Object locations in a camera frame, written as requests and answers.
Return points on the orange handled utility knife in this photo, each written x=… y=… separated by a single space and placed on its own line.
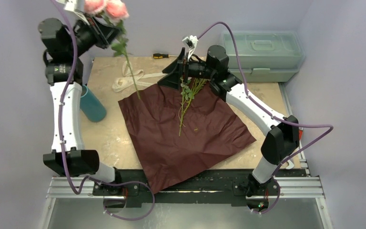
x=295 y=163

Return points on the green translucent plastic toolbox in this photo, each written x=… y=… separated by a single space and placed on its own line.
x=273 y=57

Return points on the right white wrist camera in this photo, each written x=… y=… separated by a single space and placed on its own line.
x=191 y=41

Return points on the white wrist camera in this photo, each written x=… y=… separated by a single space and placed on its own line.
x=74 y=6
x=191 y=41

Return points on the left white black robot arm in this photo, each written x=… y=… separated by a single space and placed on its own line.
x=64 y=71

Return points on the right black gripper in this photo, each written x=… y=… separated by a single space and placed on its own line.
x=185 y=69

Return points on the teal cylindrical vase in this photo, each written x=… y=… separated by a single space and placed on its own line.
x=91 y=106

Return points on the mauve rose leafy stem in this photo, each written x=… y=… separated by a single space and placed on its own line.
x=197 y=85

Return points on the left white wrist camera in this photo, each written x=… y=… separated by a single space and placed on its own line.
x=74 y=6

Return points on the dark maroon wrapping paper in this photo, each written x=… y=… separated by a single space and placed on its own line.
x=167 y=159

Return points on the yellow black screwdriver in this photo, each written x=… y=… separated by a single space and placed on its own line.
x=162 y=56

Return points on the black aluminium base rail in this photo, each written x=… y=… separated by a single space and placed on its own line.
x=214 y=186

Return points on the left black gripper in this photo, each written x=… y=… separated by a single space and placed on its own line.
x=103 y=34

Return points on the cream printed ribbon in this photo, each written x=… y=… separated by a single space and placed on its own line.
x=131 y=77

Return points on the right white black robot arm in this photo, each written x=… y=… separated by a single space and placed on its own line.
x=281 y=133

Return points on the large pink rose stem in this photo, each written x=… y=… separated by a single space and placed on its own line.
x=114 y=12

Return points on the small pink rose stem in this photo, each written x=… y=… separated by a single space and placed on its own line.
x=187 y=94

